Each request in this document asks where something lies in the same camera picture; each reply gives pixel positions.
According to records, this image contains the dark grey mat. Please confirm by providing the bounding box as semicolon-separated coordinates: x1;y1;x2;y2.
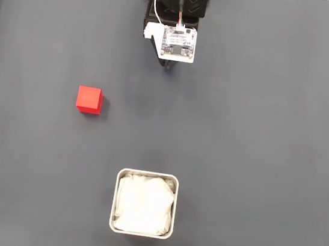
0;0;329;246

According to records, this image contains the white cloth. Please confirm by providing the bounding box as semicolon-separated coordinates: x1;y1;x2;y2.
112;171;178;238

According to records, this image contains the square metal box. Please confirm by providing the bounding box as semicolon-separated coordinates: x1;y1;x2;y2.
107;167;181;241

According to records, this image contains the white red servo cable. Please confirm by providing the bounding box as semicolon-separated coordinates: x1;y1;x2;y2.
150;0;171;26

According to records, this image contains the red cube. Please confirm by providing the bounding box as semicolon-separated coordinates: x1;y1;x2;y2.
75;84;106;117

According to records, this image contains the white camera circuit board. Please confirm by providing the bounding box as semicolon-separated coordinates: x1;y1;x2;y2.
141;20;200;64

